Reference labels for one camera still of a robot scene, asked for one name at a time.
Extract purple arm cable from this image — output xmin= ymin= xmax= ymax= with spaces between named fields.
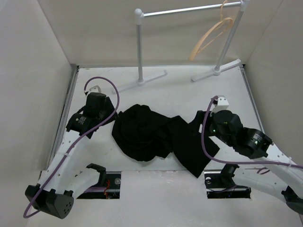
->
xmin=23 ymin=77 xmax=120 ymax=218
xmin=201 ymin=95 xmax=303 ymax=175

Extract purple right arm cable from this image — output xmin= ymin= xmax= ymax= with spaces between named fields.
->
xmin=201 ymin=95 xmax=303 ymax=175

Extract beige plastic hanger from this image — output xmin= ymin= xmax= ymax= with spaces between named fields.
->
xmin=188 ymin=0 xmax=234 ymax=61

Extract black trousers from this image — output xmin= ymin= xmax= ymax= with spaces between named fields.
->
xmin=112 ymin=104 xmax=210 ymax=177

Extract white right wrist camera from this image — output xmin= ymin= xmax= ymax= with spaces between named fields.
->
xmin=211 ymin=96 xmax=229 ymax=115

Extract white clothes rack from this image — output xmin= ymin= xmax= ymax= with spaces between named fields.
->
xmin=117 ymin=0 xmax=249 ymax=92

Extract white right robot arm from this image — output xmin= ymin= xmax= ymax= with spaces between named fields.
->
xmin=192 ymin=110 xmax=303 ymax=214

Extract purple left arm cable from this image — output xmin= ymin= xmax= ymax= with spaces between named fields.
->
xmin=23 ymin=77 xmax=120 ymax=218

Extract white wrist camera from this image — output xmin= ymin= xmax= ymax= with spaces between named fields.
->
xmin=211 ymin=96 xmax=229 ymax=115
xmin=84 ymin=85 xmax=101 ymax=95

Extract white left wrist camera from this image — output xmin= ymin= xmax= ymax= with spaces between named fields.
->
xmin=84 ymin=85 xmax=101 ymax=95

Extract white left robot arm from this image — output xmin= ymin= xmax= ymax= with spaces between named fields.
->
xmin=23 ymin=92 xmax=117 ymax=219

